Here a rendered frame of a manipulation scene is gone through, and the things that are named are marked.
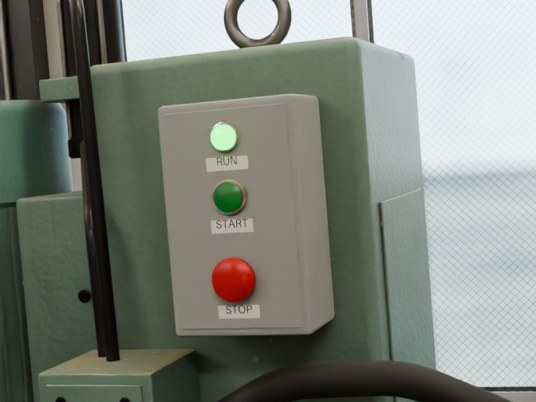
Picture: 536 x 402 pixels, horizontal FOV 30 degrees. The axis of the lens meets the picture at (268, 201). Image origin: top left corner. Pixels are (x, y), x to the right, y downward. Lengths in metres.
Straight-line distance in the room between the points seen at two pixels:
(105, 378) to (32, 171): 0.26
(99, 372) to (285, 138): 0.21
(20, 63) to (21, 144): 1.41
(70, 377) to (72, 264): 0.15
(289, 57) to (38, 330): 0.32
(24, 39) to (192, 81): 1.57
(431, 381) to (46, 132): 0.43
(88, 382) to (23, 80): 1.63
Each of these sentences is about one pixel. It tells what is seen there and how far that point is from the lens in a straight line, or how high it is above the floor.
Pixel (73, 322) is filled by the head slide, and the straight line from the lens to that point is 0.85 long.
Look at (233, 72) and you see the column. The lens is 0.73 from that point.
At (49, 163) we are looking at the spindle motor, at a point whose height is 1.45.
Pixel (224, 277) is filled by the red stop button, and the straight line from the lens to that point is 0.67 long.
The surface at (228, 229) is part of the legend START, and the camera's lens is 0.67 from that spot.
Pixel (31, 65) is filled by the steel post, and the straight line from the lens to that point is 2.29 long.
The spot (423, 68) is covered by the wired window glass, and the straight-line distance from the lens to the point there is 2.16.
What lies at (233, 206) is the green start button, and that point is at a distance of 0.66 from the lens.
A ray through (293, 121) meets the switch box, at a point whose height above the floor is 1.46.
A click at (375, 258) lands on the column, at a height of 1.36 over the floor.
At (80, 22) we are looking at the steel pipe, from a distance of 0.75.
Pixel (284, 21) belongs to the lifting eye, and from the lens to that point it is 0.83.
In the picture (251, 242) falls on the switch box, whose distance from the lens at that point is 0.67.
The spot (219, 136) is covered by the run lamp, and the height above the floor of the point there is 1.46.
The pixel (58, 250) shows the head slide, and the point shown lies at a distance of 0.85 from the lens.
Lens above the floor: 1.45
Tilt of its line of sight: 3 degrees down
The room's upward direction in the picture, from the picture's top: 4 degrees counter-clockwise
